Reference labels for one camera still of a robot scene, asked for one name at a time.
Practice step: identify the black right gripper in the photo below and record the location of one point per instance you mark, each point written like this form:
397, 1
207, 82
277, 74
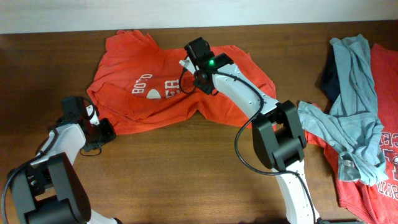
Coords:
207, 88

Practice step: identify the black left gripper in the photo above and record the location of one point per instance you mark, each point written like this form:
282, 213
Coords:
109, 135

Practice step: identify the orange printed t-shirt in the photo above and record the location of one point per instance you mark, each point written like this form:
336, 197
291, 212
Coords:
139, 86

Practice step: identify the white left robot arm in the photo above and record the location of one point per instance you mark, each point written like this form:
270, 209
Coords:
46, 189

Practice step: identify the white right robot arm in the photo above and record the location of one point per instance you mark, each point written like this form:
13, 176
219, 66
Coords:
277, 135

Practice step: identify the dark navy garment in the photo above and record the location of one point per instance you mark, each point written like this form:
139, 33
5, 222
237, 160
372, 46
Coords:
329, 82

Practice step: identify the light blue grey t-shirt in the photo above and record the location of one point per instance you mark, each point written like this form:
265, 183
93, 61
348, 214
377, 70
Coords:
352, 127

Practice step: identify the red printed t-shirt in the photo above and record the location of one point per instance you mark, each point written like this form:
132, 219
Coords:
377, 203

